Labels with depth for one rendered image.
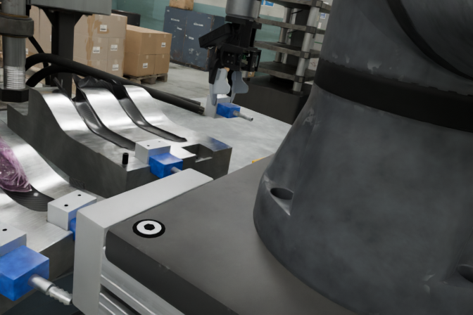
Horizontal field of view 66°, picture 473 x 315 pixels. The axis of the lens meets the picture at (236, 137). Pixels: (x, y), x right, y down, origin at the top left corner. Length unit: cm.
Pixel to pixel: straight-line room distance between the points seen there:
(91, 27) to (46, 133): 371
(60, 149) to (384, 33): 71
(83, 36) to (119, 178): 400
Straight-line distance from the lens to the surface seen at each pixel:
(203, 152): 77
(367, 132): 17
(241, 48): 84
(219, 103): 91
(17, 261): 47
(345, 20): 19
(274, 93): 459
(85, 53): 458
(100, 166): 68
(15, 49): 129
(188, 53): 784
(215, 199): 24
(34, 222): 55
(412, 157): 17
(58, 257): 53
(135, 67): 533
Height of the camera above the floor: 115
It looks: 18 degrees down
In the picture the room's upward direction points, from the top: 11 degrees clockwise
